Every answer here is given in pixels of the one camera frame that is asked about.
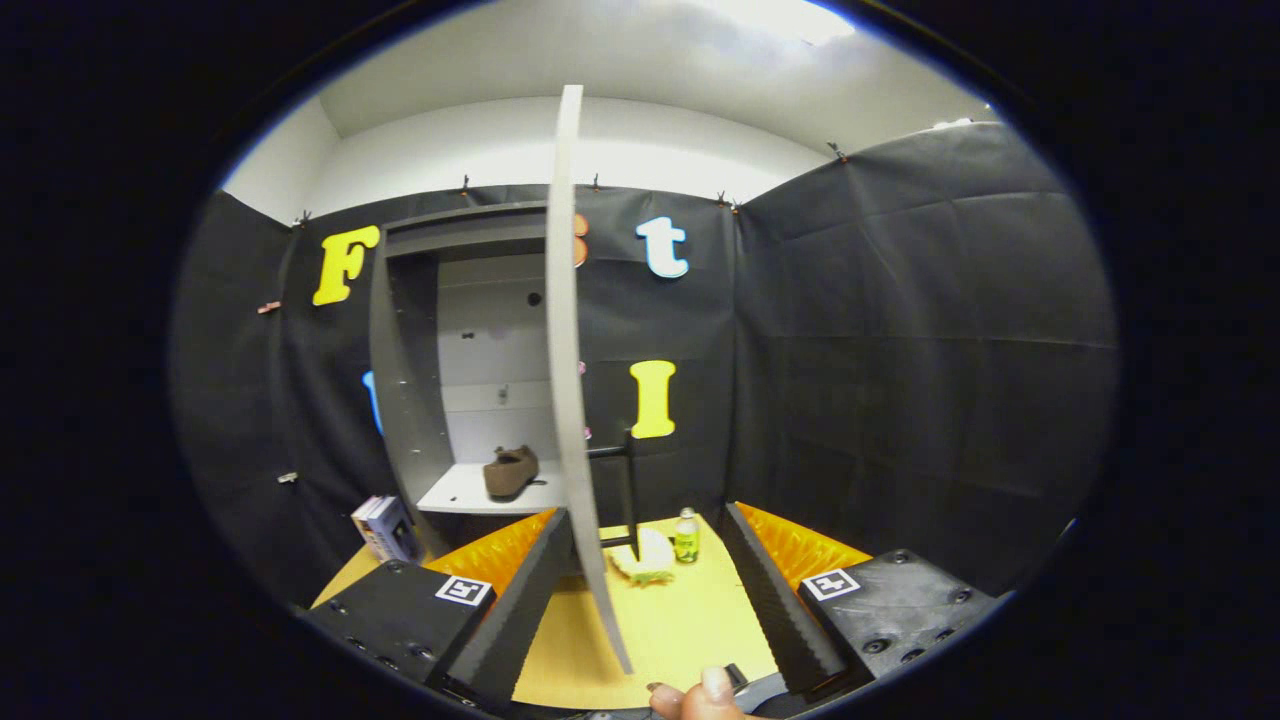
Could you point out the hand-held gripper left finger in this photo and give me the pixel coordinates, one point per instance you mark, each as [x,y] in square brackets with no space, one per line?
[520,620]

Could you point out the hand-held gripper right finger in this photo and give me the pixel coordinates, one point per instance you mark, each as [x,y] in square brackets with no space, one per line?
[775,610]

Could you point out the brown fuzzy shoe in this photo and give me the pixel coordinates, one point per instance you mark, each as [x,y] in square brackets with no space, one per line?
[510,472]

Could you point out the grey shoe cabinet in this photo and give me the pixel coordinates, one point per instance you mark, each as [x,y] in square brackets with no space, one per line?
[405,380]

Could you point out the beige shoe cabinet door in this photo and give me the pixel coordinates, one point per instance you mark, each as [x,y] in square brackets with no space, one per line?
[563,300]

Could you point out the white cabinet shelf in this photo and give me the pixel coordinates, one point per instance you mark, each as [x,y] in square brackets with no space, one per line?
[455,492]

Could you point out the green drink bottle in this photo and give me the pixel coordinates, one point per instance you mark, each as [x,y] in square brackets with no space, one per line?
[686,540]

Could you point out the pale yellow round plate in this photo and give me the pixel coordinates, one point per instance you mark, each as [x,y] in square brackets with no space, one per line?
[650,555]

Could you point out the blue book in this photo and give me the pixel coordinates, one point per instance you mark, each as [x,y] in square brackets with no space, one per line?
[393,530]

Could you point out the black backdrop cloth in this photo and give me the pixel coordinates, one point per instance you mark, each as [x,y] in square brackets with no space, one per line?
[900,350]

